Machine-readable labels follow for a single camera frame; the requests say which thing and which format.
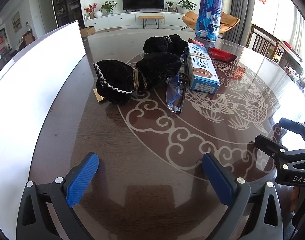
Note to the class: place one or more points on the white blue medicine box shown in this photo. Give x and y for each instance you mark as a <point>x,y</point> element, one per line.
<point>202,74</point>

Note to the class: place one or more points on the red foil snack packet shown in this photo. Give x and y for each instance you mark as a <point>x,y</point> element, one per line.
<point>214,52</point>

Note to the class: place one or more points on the gold cosmetic tube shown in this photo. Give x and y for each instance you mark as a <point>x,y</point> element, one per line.
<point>98,97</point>

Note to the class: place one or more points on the small wooden bench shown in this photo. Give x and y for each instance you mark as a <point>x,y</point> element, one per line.
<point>156,18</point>

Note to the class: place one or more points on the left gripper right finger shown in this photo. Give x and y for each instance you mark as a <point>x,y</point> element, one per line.
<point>264,221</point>

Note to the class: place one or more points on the black velvet scrunchie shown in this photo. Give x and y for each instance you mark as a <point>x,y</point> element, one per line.
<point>154,69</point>
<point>173,44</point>

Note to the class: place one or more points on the orange lounge chair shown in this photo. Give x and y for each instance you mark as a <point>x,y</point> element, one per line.
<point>226,22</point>

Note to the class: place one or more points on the black velvet scrunchie middle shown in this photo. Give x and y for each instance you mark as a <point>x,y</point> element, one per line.
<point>154,69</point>

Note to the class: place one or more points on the blue clear safety glasses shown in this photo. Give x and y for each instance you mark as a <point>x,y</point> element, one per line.
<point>177,87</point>

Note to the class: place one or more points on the blue camouflage bottle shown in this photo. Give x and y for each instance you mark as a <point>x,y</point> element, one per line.
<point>205,30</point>

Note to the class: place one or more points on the black velvet scrunchie far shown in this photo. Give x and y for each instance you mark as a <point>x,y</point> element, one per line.
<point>173,44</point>

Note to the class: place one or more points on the wooden dining chair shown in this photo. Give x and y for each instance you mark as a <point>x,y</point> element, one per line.
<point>264,43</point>

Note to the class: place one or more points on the cardboard box on floor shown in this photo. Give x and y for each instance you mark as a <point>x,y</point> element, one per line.
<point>85,32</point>

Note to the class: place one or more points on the white cardboard sorting box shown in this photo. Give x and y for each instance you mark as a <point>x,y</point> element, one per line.
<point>29,84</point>

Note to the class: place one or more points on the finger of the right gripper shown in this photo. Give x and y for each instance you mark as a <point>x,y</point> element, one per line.
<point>273,149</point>
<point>296,127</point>

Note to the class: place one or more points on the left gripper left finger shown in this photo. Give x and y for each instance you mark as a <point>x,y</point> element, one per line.
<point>34,220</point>

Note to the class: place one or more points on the white tv cabinet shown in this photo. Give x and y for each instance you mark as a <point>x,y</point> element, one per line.
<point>173,20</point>

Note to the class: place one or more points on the black beaded scrunchie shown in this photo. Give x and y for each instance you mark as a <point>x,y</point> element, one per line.
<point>114,81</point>

